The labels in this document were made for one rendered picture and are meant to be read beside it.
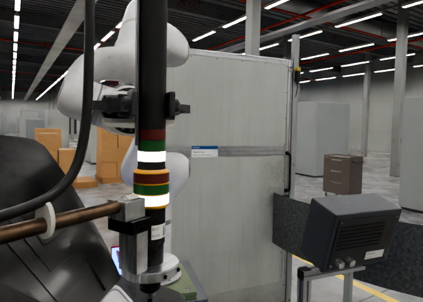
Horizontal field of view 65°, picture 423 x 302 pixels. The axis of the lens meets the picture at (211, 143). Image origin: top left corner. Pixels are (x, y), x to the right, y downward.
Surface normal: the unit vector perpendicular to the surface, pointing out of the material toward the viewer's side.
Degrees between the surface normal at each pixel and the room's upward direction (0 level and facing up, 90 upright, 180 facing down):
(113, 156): 90
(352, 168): 90
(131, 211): 90
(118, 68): 138
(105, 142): 90
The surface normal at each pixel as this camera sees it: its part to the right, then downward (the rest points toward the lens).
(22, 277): 0.66, -0.55
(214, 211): 0.38, 0.07
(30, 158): 0.66, -0.72
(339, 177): -0.83, 0.01
